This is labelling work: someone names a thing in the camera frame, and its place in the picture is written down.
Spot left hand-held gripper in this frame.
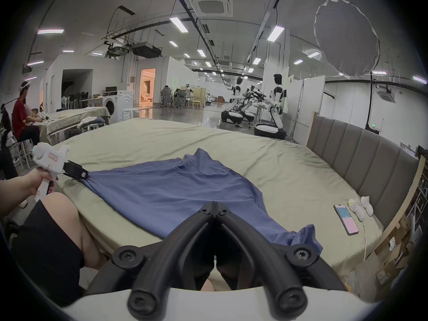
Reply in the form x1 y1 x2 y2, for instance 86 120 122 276
32 142 90 202

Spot grey padded headboard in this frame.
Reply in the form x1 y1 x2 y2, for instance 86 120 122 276
306 112 420 230

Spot group of office chairs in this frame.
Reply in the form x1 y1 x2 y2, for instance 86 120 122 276
160 85 187 108

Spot blue shirt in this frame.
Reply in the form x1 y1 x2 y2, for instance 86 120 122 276
81 148 323 257

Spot table with pale green sheet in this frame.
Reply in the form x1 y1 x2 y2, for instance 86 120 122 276
38 107 111 144

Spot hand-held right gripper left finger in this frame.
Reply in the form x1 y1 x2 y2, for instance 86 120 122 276
84 202 218 318

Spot person's legs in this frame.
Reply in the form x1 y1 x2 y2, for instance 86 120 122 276
12 193 109 307

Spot person's left forearm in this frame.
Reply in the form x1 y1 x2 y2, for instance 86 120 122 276
0 179 28 218

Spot white stool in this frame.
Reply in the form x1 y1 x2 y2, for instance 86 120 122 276
121 108 140 123

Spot white hand controller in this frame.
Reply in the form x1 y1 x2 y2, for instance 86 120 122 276
360 195 374 217
348 198 366 222

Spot bed with pale green sheet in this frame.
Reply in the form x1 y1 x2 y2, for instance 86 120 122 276
50 117 385 292

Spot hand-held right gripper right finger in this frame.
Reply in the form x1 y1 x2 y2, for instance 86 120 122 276
214 202 348 317

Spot person's left hand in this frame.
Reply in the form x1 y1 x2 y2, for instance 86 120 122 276
20 169 56 199

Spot white washing machine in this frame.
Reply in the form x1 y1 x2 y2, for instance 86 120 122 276
101 90 135 123

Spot phone with pink case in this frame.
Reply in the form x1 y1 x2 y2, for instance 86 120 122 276
333 204 360 236

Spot white and black humanoid robot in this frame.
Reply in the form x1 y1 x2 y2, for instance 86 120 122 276
254 74 288 140
221 76 255 127

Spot round grey softbox on stand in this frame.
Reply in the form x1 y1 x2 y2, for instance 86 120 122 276
313 0 381 131

